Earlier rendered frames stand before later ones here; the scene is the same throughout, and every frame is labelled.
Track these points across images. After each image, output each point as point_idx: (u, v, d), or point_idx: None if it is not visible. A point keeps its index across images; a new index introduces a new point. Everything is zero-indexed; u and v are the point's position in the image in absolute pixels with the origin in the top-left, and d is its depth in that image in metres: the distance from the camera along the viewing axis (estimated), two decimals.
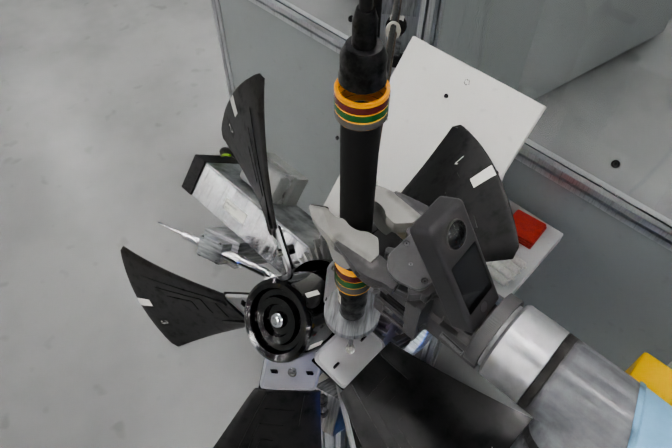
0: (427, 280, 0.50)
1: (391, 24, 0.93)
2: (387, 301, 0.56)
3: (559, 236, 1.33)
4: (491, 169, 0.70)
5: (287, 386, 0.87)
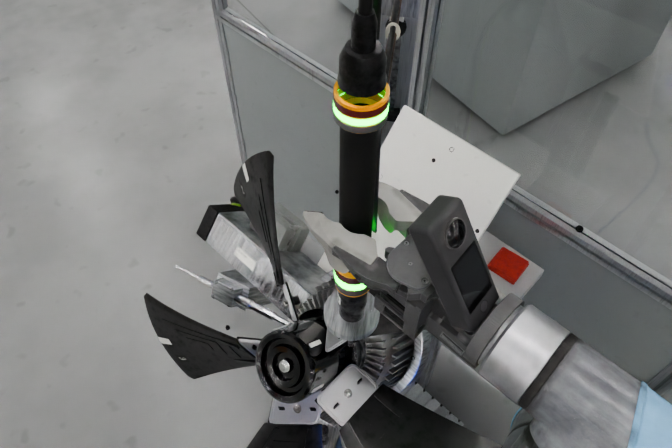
0: (427, 279, 0.50)
1: (391, 25, 0.93)
2: (387, 301, 0.56)
3: (540, 272, 1.45)
4: None
5: (293, 421, 0.99)
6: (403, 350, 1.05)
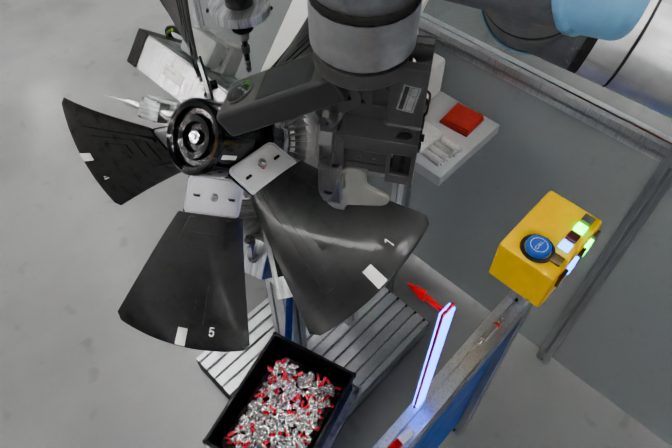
0: (319, 121, 0.46)
1: None
2: (400, 167, 0.47)
3: (495, 126, 1.39)
4: (383, 282, 0.77)
5: None
6: None
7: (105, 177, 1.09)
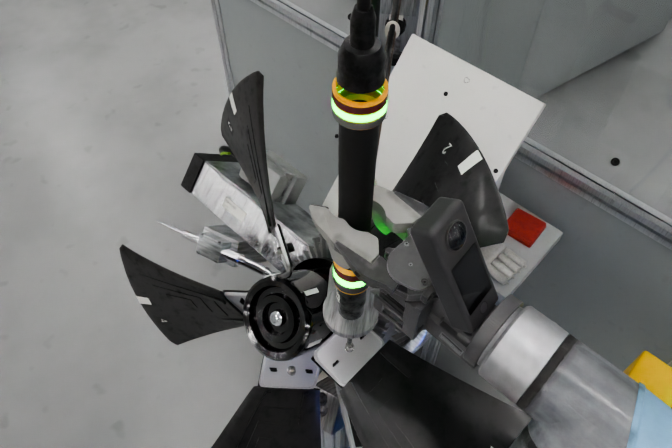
0: (427, 281, 0.50)
1: (390, 24, 0.93)
2: (387, 301, 0.57)
3: (559, 234, 1.33)
4: None
5: (240, 307, 0.91)
6: None
7: (163, 320, 1.03)
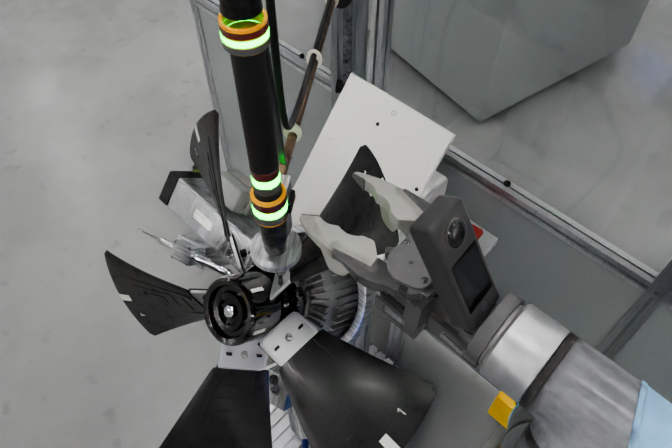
0: (427, 279, 0.50)
1: None
2: (387, 301, 0.56)
3: (494, 240, 1.51)
4: None
5: None
6: (347, 302, 1.11)
7: (141, 314, 1.21)
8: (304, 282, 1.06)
